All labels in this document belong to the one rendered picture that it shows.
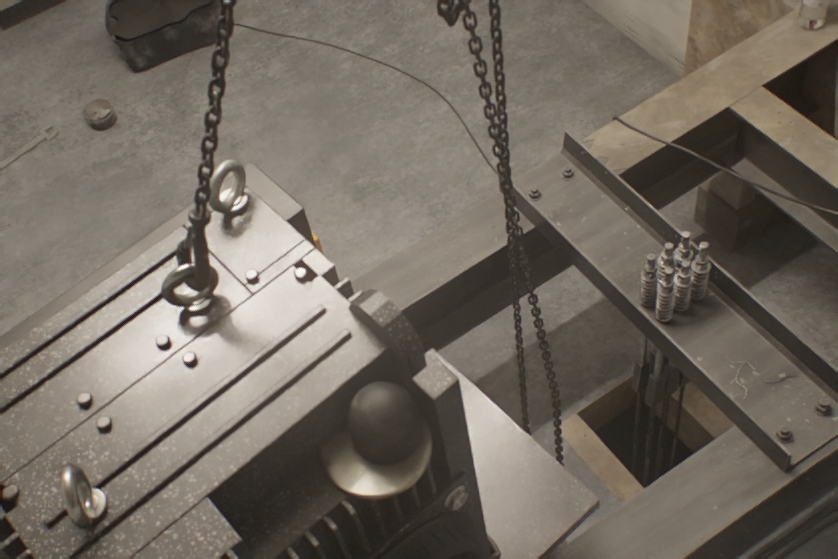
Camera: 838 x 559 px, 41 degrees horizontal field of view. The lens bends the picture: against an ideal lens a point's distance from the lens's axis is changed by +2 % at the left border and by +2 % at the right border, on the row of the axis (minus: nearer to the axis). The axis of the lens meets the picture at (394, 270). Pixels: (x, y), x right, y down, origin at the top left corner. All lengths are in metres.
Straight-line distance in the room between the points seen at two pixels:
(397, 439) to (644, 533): 1.01
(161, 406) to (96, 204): 2.53
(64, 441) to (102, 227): 2.43
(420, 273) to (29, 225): 1.71
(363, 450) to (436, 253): 1.30
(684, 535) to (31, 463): 1.29
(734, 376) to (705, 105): 0.76
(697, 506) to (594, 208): 0.74
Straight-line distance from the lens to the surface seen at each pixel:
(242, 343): 1.33
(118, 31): 4.14
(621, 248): 2.52
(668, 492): 2.23
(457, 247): 2.54
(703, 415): 3.07
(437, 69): 3.89
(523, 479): 1.97
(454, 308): 2.72
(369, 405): 1.25
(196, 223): 1.27
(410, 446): 1.29
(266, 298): 1.36
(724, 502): 2.24
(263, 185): 1.64
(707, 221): 3.36
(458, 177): 3.55
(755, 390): 2.35
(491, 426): 2.02
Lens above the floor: 2.69
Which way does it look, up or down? 54 degrees down
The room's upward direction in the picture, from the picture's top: 13 degrees counter-clockwise
